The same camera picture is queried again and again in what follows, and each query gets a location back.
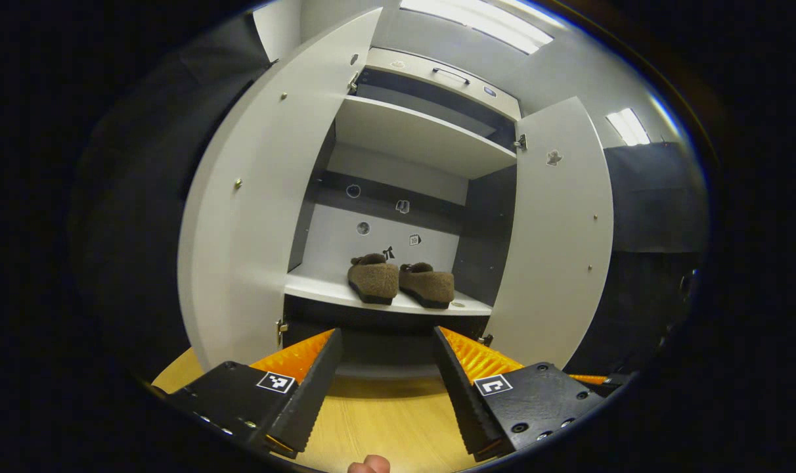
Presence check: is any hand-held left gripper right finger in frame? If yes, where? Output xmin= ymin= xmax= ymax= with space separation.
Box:
xmin=432 ymin=325 xmax=609 ymax=462

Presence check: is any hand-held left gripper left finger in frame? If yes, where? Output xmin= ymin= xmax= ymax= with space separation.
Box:
xmin=167 ymin=327 xmax=344 ymax=459

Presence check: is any brown fuzzy shoe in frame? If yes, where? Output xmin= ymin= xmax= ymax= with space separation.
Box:
xmin=347 ymin=253 xmax=400 ymax=305
xmin=399 ymin=262 xmax=456 ymax=309

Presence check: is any white shoe cabinet door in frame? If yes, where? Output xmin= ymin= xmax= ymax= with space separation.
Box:
xmin=487 ymin=97 xmax=614 ymax=369
xmin=177 ymin=7 xmax=384 ymax=372

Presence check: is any white shoe cabinet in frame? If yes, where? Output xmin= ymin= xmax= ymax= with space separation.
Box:
xmin=283 ymin=46 xmax=523 ymax=378

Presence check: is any white cabinet drawer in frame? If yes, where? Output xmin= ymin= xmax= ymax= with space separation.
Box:
xmin=365 ymin=46 xmax=522 ymax=120

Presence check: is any small ceiling light panel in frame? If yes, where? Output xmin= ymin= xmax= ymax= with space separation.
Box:
xmin=605 ymin=107 xmax=652 ymax=146

